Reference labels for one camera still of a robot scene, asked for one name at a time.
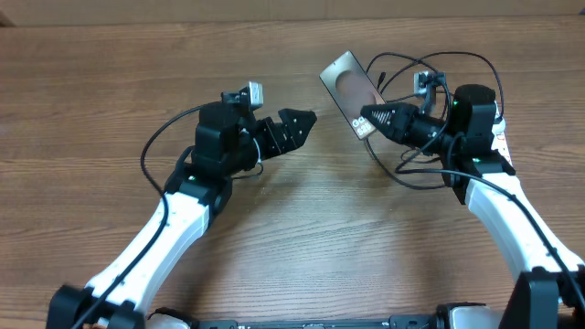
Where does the black USB charging cable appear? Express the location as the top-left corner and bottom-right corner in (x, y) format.
(363, 50), (505, 191)

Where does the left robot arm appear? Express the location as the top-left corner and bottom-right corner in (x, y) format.
(46, 101), (317, 329)

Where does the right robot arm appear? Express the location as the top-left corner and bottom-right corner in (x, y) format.
(361, 84), (584, 328)

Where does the white power strip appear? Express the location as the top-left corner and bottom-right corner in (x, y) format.
(491, 117), (513, 165)

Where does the cardboard backdrop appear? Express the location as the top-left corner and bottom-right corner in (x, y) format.
(1, 0), (584, 27)

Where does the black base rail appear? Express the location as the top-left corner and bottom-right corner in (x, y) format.
(145, 308), (504, 329)

